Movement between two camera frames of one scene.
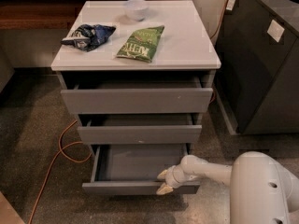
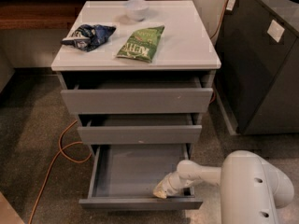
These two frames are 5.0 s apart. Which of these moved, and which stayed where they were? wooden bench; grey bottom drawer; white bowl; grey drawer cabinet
Moved: grey bottom drawer
Stayed: white bowl; wooden bench; grey drawer cabinet
